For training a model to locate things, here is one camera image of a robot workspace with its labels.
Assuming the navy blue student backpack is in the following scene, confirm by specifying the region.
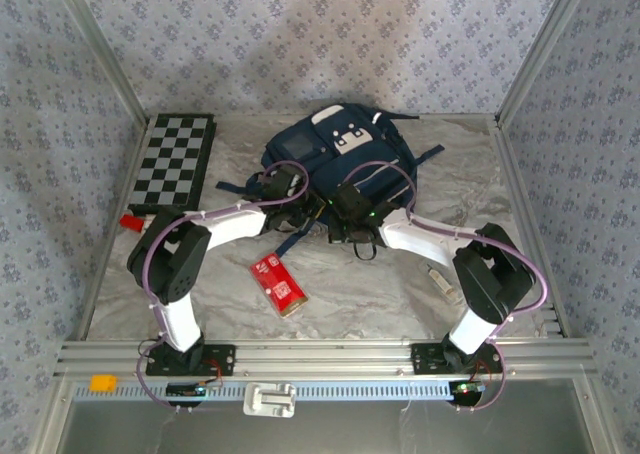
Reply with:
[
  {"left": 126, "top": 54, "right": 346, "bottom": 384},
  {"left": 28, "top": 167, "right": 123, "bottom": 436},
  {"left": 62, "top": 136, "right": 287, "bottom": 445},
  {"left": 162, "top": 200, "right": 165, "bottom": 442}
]
[{"left": 215, "top": 102, "right": 446, "bottom": 255}]

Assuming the clear plastic tube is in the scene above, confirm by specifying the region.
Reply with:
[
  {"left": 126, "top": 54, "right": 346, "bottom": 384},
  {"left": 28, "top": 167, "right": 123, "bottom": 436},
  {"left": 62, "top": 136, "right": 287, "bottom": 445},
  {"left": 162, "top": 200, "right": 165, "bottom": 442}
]
[{"left": 424, "top": 262, "right": 458, "bottom": 304}]

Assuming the black grey chessboard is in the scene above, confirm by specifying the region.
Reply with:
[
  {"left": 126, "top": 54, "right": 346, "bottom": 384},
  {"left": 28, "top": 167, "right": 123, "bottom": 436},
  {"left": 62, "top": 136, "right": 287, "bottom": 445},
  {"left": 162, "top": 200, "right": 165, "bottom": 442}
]
[{"left": 127, "top": 113, "right": 217, "bottom": 219}]

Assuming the right small circuit board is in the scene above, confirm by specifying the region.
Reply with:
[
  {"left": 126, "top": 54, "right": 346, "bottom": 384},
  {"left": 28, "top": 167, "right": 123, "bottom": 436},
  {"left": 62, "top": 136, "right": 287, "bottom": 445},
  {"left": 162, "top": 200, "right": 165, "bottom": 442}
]
[{"left": 449, "top": 381, "right": 486, "bottom": 398}]

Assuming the small circuit board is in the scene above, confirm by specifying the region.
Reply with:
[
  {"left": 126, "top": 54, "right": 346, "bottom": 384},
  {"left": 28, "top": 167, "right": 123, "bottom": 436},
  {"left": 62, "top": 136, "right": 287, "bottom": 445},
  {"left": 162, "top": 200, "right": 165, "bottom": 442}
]
[
  {"left": 449, "top": 381, "right": 486, "bottom": 398},
  {"left": 166, "top": 381, "right": 209, "bottom": 399}
]

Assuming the grey metal panel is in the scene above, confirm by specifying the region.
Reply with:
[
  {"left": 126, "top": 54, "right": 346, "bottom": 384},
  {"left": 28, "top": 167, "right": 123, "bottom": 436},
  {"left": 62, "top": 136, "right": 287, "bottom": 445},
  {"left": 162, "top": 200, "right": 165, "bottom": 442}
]
[{"left": 49, "top": 378, "right": 616, "bottom": 454}]

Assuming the left small circuit board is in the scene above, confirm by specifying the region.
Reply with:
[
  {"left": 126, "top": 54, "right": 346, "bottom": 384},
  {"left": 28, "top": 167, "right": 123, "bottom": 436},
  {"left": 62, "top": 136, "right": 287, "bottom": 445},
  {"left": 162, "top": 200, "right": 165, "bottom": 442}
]
[{"left": 166, "top": 381, "right": 209, "bottom": 399}]

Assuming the right black camera cable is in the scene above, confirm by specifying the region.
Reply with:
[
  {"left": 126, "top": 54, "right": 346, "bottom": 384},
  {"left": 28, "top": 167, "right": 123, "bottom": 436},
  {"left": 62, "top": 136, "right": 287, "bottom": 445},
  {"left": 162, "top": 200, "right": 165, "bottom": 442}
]
[{"left": 352, "top": 238, "right": 377, "bottom": 262}]

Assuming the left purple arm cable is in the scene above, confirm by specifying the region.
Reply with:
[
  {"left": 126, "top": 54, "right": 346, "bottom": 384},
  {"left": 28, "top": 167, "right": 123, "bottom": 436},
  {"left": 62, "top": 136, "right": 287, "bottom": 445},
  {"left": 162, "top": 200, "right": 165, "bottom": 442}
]
[{"left": 137, "top": 161, "right": 310, "bottom": 415}]

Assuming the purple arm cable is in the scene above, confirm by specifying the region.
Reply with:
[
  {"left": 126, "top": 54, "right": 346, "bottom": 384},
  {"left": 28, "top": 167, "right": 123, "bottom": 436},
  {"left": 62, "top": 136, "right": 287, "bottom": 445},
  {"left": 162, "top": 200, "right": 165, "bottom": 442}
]
[
  {"left": 343, "top": 161, "right": 551, "bottom": 413},
  {"left": 137, "top": 161, "right": 310, "bottom": 415}
]

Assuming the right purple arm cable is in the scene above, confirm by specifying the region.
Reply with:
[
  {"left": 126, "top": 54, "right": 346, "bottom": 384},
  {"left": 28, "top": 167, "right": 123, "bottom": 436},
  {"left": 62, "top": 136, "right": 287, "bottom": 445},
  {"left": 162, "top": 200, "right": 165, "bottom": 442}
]
[{"left": 343, "top": 161, "right": 551, "bottom": 413}]

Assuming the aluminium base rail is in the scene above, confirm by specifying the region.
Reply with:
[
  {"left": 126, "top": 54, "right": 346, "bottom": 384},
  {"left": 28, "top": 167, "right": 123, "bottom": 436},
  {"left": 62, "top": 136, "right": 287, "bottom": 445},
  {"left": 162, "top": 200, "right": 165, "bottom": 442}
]
[{"left": 53, "top": 338, "right": 599, "bottom": 378}]

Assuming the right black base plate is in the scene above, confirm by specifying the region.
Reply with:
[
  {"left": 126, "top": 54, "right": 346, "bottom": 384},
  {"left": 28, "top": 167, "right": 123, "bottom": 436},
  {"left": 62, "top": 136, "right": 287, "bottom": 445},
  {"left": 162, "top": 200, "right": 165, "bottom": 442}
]
[{"left": 410, "top": 342, "right": 503, "bottom": 375}]

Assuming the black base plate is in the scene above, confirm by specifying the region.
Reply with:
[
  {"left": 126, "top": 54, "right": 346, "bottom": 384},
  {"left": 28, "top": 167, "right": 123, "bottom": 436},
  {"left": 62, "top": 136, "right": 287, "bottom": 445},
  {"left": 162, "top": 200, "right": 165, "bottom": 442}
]
[
  {"left": 410, "top": 342, "right": 503, "bottom": 375},
  {"left": 145, "top": 343, "right": 236, "bottom": 378}
]

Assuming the grey slotted cable duct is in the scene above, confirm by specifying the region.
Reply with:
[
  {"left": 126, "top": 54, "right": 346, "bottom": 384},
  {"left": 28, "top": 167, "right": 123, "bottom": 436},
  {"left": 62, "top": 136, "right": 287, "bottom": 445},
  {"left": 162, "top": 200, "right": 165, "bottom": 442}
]
[{"left": 72, "top": 379, "right": 589, "bottom": 403}]

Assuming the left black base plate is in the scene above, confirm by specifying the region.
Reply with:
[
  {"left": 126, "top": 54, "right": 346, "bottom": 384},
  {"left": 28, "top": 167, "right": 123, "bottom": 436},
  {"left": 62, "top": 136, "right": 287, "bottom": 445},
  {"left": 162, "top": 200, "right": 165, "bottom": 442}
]
[{"left": 145, "top": 343, "right": 236, "bottom": 378}]

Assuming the aluminium side rail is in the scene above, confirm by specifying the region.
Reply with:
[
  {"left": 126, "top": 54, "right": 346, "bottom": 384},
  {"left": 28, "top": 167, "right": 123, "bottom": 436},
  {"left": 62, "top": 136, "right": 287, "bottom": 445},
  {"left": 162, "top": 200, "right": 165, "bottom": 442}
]
[
  {"left": 73, "top": 116, "right": 151, "bottom": 343},
  {"left": 493, "top": 116, "right": 572, "bottom": 339}
]

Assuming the white plastic bracket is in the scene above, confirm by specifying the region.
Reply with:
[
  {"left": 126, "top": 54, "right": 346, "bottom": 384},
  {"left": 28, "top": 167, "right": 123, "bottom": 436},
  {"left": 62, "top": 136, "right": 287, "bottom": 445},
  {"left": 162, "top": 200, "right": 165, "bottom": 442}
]
[{"left": 243, "top": 382, "right": 297, "bottom": 418}]

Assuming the aluminium frame post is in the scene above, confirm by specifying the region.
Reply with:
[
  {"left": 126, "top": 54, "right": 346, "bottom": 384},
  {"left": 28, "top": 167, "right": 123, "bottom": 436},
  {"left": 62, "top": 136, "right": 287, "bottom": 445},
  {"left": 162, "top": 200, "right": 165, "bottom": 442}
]
[
  {"left": 47, "top": 0, "right": 151, "bottom": 130},
  {"left": 493, "top": 0, "right": 599, "bottom": 128}
]

